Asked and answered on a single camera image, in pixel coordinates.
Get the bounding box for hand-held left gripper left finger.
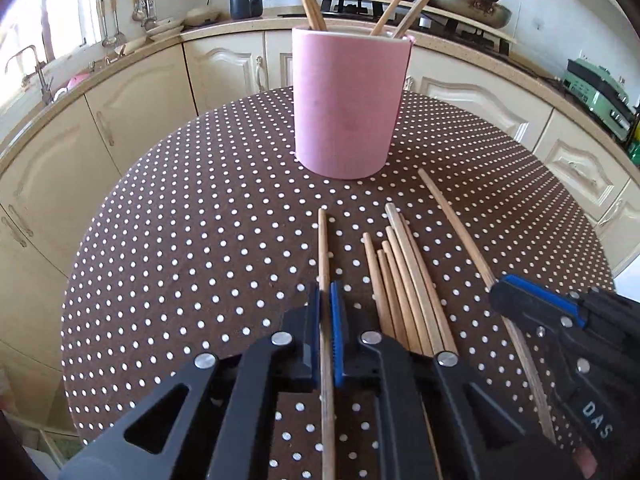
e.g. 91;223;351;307
60;280;323;480

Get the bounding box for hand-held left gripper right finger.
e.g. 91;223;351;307
329;280;583;480

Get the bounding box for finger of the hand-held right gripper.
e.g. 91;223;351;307
489;274;586;334

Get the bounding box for pink cylindrical cup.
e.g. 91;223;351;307
291;27;415;181

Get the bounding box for person's right hand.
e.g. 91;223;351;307
572;447;603;479

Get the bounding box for brown polka-dot tablecloth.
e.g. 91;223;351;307
60;85;616;480

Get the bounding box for green countertop appliance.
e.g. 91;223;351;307
560;57;636;141

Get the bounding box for beige kitchen countertop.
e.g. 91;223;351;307
0;15;640;181

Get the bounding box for black gas stove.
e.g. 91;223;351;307
314;0;511;56

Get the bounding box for stacked white plates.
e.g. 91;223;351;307
145;17;186;41

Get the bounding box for white bowl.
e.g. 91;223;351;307
115;35;149;56

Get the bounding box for metal ladle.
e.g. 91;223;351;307
100;0;126;49

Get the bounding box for metal slotted spoon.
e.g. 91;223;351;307
131;0;156;29

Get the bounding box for chrome kitchen faucet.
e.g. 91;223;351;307
4;45;53;106

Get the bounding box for white framed window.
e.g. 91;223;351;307
0;0;101;76

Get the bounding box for bottles by right wall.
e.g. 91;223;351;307
627;110;640;167

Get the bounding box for black cable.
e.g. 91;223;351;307
510;57;566;82

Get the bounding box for steel wok with black handle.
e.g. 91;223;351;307
417;0;532;30

